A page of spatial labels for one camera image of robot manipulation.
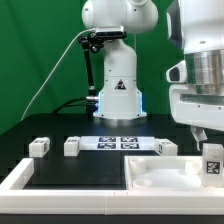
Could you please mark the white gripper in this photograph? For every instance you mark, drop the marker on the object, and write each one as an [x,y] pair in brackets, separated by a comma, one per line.
[197,110]

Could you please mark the white square table top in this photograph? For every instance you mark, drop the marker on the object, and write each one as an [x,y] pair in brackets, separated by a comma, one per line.
[164,172]

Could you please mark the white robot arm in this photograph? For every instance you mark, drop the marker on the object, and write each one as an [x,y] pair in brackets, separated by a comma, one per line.
[195,26]

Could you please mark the white U-shaped obstacle fence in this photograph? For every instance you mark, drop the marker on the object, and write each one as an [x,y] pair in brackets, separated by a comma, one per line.
[15,199]

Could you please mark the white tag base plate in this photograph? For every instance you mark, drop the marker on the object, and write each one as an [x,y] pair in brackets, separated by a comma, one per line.
[117,143]

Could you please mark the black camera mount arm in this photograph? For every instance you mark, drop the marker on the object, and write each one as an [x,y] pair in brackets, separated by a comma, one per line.
[91,103]

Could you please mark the grey camera on mount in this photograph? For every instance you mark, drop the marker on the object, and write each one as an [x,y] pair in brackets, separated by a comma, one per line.
[110,32]

